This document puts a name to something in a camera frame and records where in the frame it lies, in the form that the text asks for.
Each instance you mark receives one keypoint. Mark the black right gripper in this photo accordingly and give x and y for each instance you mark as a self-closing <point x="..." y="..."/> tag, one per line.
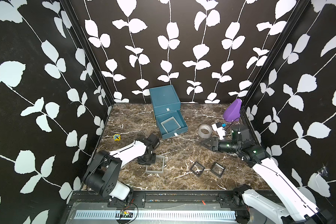
<point x="215" y="144"/>

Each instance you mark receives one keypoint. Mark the black brooch box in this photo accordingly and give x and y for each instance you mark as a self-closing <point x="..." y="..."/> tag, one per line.
<point x="197" y="169"/>
<point x="217" y="169"/>

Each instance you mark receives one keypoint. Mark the purple wedge-shaped object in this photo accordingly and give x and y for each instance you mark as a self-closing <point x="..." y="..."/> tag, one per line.
<point x="232" y="113"/>

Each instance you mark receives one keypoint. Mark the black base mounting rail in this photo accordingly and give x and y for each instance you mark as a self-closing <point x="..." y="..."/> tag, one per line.
<point x="224" y="198"/>

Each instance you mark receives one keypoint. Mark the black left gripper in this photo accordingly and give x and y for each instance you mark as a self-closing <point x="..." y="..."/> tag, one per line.
<point x="152" y="160"/>

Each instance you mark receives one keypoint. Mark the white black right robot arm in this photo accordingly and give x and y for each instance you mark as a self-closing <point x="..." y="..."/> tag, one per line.
<point x="295" y="209"/>

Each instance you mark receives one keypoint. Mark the white perforated rail strip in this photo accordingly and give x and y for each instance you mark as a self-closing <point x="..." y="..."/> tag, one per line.
<point x="219" y="216"/>

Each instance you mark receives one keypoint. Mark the small yellow blue ball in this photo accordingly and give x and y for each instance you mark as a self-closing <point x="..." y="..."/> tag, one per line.
<point x="117" y="137"/>

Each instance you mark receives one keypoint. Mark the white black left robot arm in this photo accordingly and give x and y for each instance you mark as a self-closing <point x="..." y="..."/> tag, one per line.
<point x="103" y="172"/>

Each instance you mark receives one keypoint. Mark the clear tape roll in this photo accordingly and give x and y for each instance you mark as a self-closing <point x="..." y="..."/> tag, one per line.
<point x="205" y="131"/>

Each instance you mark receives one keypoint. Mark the black brooch box left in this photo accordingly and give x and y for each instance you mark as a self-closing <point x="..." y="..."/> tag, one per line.
<point x="197" y="169"/>

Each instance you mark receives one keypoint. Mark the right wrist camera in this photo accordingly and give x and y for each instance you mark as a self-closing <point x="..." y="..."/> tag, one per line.
<point x="220" y="128"/>

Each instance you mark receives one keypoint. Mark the gray brooch box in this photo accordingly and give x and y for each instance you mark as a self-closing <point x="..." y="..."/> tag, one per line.
<point x="157" y="167"/>
<point x="170" y="125"/>

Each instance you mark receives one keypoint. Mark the black brooch box right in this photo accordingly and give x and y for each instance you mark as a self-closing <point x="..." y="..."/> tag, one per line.
<point x="217" y="169"/>

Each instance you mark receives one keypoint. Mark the teal three-drawer cabinet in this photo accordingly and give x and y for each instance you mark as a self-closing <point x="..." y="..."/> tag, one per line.
<point x="166" y="104"/>

